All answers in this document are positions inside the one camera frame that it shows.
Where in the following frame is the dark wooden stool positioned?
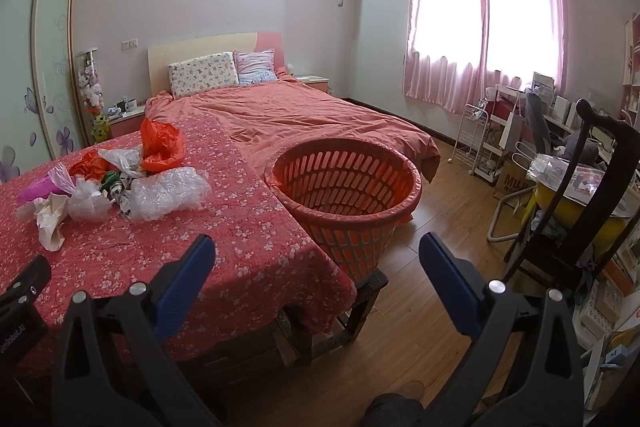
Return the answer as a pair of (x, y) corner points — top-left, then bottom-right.
(285, 267), (390, 365)

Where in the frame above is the white storage basket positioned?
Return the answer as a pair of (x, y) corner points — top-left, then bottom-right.
(575, 277), (626, 353)

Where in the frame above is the dark wooden chair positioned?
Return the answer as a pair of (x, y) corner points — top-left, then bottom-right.
(502, 99), (640, 293)

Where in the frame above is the cream bag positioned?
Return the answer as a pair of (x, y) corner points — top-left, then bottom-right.
(17, 196), (68, 252)

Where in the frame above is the orange-red wrapper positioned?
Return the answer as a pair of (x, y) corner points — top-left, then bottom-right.
(69, 152), (108, 182)

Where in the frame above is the pink plastic bag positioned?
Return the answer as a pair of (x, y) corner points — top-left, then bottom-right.
(19, 179), (66, 204)

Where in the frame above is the white tube frame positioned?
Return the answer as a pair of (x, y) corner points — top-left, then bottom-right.
(487, 142), (538, 243)

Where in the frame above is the pink striped pillow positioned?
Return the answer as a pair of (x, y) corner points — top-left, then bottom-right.
(234, 49), (278, 85)

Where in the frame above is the pink curtain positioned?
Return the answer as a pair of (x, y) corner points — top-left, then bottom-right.
(402, 0), (571, 115)

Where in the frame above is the black and white printed wrapper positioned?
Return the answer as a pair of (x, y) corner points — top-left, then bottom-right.
(107, 179), (133, 220)

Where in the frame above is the brown paper bag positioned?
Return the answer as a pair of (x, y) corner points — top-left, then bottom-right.
(492, 159), (526, 202)

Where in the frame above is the person's leg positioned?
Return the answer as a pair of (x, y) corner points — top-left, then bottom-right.
(360, 379), (426, 427)

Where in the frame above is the white wire rack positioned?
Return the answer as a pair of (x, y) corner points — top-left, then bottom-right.
(452, 103), (491, 175)

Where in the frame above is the yellow basin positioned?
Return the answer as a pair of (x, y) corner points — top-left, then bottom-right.
(532, 179), (633, 253)

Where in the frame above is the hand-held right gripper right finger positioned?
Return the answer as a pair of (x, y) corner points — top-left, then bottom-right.
(419, 232), (583, 427)

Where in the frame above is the stuffed toys stack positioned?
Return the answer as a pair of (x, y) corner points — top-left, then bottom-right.
(75, 49), (111, 142)

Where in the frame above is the white bookshelf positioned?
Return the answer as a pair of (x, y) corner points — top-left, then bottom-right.
(620, 12), (640, 122)

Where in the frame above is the orange plastic laundry basket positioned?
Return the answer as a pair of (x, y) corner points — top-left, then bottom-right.
(263, 138), (423, 285)

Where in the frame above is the white plastic bag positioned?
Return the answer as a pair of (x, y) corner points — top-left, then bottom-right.
(97, 147), (146, 178)

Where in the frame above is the orange plastic bag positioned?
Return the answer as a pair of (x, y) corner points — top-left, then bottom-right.
(140, 118), (187, 172)

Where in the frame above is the pink nightstand with cups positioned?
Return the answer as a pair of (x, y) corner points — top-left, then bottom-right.
(107, 104), (148, 138)

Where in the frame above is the white trolley shelf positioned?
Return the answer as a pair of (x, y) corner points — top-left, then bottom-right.
(475, 84), (531, 185)

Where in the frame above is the orange duvet bed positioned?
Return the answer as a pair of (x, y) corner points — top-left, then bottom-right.
(145, 79), (441, 182)

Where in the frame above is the cream and pink headboard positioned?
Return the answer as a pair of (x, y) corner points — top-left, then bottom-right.
(147, 32), (288, 95)

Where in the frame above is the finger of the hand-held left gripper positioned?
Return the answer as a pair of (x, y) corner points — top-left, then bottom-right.
(0, 254), (52, 308)

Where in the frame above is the grey office chair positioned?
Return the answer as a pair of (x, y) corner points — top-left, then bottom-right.
(522, 89), (601, 162)

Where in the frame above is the white floral pillow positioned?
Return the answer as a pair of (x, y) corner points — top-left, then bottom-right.
(168, 52), (240, 99)

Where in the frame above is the glass sliding door wardrobe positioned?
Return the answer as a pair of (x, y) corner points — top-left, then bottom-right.
(0, 0), (93, 185)

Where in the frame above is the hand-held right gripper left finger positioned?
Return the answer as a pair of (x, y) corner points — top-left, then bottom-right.
(50, 234), (226, 427)

